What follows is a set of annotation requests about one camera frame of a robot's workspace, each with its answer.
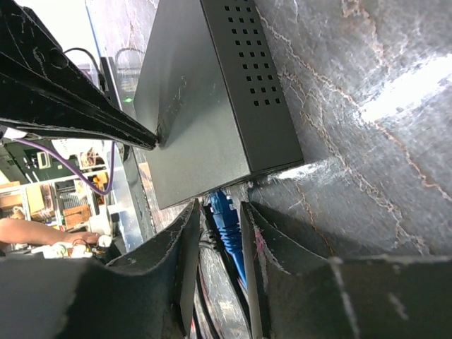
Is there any black power cable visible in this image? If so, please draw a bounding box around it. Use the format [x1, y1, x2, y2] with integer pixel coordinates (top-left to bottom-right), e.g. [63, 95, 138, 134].
[194, 206, 254, 339]

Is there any blue ethernet cable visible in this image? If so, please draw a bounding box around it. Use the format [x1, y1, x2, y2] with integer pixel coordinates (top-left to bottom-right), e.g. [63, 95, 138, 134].
[208, 189, 248, 289]

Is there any black network switch box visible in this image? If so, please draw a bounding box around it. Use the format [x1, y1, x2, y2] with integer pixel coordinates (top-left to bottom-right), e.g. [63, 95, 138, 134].
[133, 1, 303, 209]

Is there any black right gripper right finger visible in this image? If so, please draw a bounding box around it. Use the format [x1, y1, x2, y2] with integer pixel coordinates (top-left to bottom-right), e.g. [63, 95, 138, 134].
[240, 202, 451, 338]

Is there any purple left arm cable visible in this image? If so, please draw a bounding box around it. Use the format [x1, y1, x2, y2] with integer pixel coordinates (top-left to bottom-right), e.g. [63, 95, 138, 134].
[10, 137, 117, 196]

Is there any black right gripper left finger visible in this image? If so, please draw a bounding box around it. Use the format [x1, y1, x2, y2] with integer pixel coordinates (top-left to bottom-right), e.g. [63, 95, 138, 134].
[1, 200, 201, 338]

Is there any person's bare hand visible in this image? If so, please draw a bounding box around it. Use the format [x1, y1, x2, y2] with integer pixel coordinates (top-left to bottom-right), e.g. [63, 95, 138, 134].
[50, 232, 100, 245]

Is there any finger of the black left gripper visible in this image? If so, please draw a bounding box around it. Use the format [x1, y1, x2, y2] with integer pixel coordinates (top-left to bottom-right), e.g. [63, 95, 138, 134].
[1, 56, 157, 150]
[0, 0, 158, 142]

